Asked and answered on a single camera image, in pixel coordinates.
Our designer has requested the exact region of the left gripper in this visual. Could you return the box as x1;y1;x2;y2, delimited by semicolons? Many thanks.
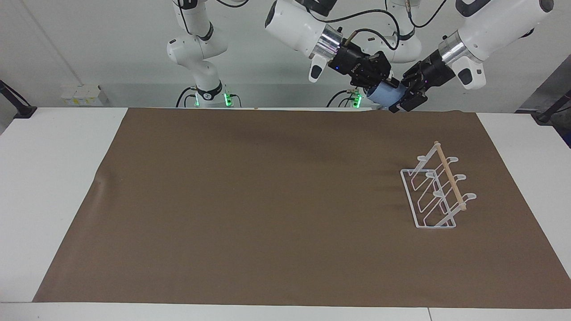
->
389;48;456;114

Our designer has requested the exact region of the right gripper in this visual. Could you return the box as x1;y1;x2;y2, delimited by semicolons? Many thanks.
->
329;38;401;89

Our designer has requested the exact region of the blue cup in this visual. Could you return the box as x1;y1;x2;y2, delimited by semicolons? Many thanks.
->
366;82;408;107

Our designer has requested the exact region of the black stand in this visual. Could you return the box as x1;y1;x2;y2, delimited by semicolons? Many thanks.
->
535;88;571;126
0;79;37;119

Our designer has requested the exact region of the white wire cup holder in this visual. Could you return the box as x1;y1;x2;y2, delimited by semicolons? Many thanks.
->
400;140;477;229

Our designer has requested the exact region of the white wall socket box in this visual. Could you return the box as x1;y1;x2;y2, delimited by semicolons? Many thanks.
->
61;84;108;107

